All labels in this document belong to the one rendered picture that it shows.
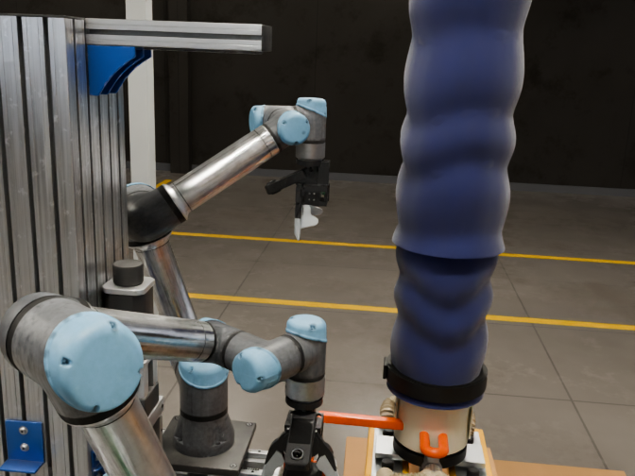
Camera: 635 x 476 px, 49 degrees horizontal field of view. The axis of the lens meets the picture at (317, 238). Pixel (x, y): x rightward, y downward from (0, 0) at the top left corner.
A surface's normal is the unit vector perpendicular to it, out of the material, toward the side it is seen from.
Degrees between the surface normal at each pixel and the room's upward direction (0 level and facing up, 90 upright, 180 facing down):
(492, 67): 83
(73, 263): 90
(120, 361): 83
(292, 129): 90
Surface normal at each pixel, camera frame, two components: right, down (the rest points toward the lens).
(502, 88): 0.48, 0.35
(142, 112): -0.10, 0.26
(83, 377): 0.73, 0.08
